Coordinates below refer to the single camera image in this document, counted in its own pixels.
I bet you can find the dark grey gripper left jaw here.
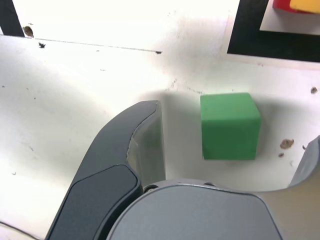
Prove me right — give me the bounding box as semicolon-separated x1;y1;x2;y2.
46;99;167;240

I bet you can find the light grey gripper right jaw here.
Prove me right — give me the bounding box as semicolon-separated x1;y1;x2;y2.
106;134;320;240

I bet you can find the green cube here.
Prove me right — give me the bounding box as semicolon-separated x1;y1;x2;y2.
199;92;263;161

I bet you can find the red cube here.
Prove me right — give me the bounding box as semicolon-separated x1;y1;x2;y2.
272;0;320;16

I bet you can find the yellow cube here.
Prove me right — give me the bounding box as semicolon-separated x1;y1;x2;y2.
289;0;320;14

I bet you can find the black tape square outline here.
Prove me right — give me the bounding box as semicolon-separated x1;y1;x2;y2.
226;0;320;63

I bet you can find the black tape strip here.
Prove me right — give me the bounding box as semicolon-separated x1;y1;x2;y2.
0;0;26;38

